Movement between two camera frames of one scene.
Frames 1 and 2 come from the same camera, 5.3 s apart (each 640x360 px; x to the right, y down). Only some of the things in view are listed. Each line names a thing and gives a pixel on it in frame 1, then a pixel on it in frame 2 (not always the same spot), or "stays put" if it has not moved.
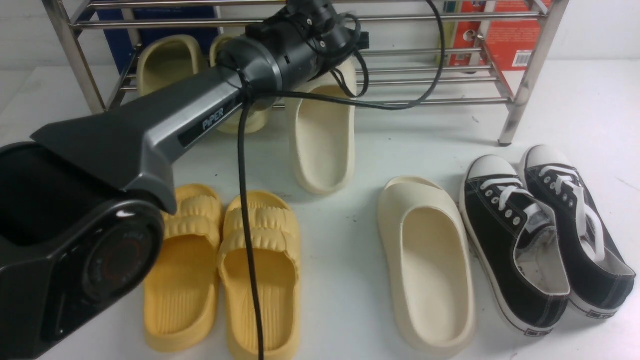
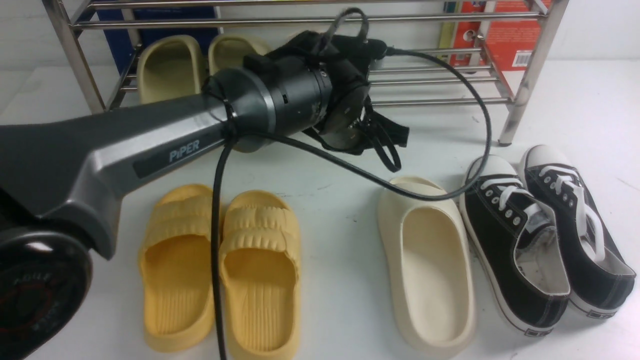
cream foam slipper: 429,245 stays put
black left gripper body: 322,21 to 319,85
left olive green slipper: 165,59 stays put
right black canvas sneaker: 600,276 stays put
